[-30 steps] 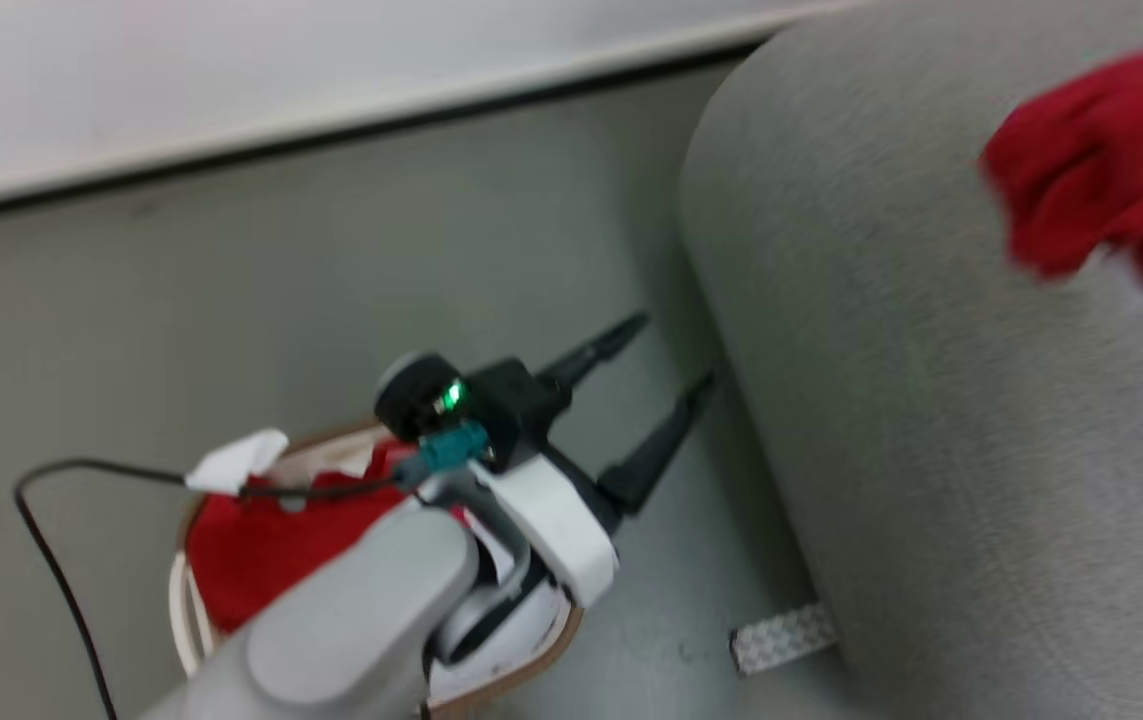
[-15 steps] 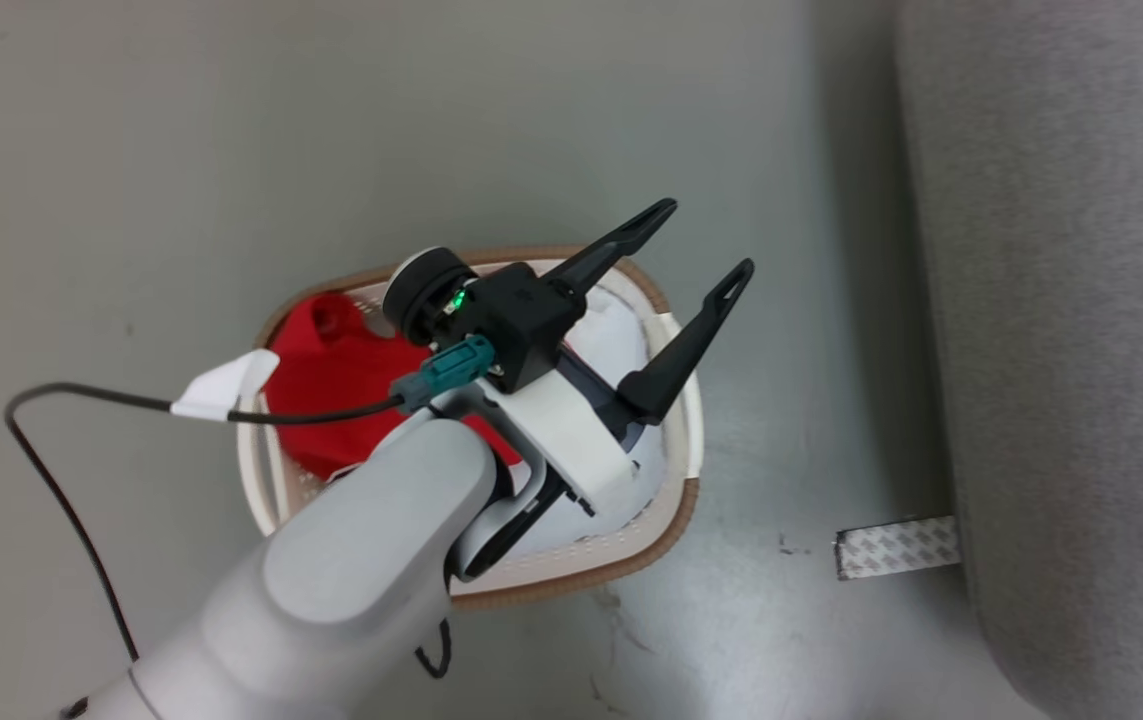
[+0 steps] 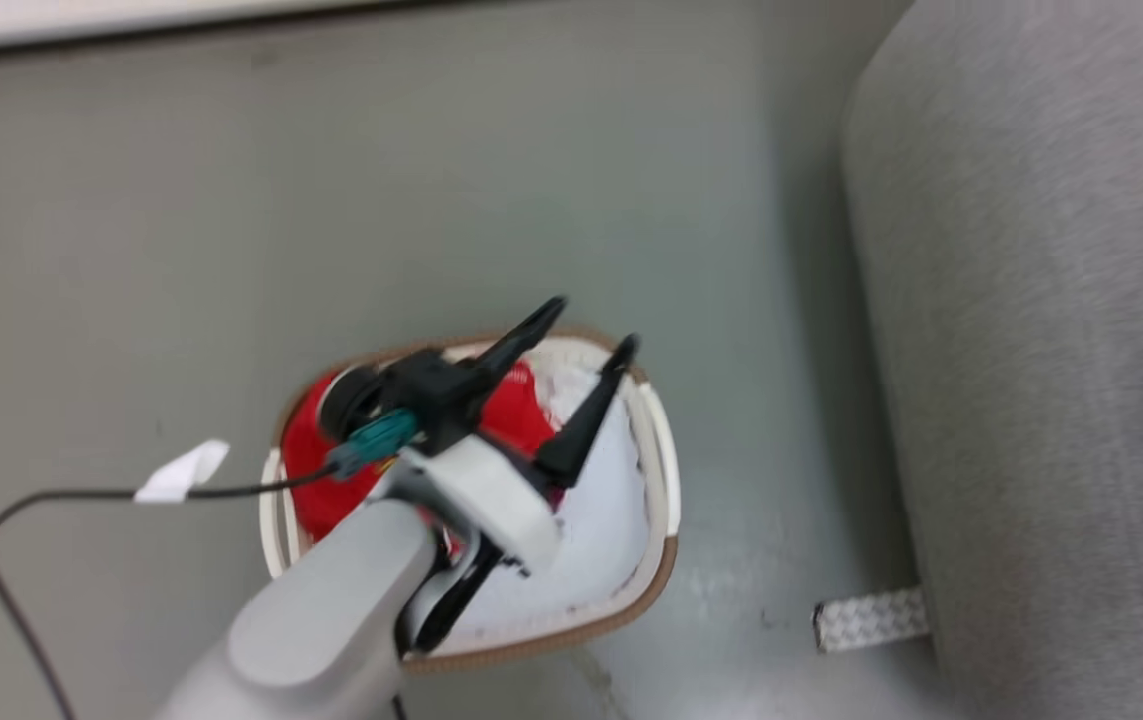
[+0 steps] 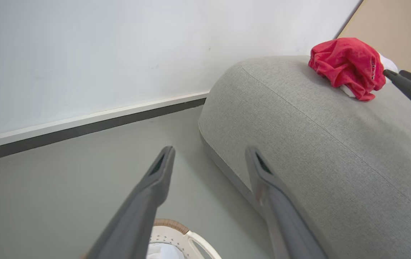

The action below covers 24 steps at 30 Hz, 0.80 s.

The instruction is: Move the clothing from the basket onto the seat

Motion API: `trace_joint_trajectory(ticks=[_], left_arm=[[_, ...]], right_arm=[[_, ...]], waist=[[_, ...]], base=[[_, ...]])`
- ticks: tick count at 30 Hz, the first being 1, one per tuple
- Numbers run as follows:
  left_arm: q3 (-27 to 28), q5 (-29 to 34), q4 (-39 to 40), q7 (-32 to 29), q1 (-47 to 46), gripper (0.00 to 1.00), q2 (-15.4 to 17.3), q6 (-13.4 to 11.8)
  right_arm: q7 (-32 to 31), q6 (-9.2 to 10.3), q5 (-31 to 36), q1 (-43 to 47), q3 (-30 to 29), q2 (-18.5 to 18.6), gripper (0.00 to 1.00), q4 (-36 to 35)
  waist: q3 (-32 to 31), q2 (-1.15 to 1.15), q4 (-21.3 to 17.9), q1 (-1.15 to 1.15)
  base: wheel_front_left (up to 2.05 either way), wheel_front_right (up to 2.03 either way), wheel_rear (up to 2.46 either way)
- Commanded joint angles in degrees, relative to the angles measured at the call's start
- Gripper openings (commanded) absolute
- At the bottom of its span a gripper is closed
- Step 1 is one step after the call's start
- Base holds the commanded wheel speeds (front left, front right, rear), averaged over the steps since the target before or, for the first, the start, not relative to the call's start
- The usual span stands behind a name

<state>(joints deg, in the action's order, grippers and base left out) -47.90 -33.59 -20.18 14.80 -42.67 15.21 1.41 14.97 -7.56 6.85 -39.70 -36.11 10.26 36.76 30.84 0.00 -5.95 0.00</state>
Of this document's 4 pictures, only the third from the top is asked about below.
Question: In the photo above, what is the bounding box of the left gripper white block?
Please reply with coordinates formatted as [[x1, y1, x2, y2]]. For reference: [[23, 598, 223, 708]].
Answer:
[[383, 296, 642, 574]]

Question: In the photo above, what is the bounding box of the white clothing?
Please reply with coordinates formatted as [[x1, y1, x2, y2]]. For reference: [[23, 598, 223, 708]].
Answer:
[[449, 340, 654, 643]]

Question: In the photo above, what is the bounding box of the white laundry basket brown rim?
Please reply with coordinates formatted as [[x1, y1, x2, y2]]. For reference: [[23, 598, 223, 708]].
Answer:
[[259, 328, 682, 674]]

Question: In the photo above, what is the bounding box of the red clothing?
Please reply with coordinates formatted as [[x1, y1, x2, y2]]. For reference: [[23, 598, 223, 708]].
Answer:
[[280, 360, 558, 542]]

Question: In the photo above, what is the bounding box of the patterned silver floor strip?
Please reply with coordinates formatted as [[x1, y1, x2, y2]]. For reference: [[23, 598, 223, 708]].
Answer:
[[812, 587, 932, 654]]

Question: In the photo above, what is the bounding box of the grey fabric sofa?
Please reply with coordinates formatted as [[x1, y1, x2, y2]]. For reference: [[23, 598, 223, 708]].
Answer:
[[840, 0, 1143, 720]]

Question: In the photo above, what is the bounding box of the white baseboard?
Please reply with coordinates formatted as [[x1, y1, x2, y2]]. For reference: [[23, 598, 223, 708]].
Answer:
[[0, 0, 422, 57]]

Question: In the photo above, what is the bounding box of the teal cable connector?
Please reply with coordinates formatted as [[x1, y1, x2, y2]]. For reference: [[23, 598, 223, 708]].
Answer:
[[329, 409, 422, 479]]

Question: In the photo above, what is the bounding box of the white paper cable tag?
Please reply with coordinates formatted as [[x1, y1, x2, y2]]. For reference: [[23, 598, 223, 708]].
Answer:
[[134, 440, 231, 504]]

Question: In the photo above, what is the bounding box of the thin black cable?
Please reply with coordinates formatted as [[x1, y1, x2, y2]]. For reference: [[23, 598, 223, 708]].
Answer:
[[0, 466, 342, 720]]

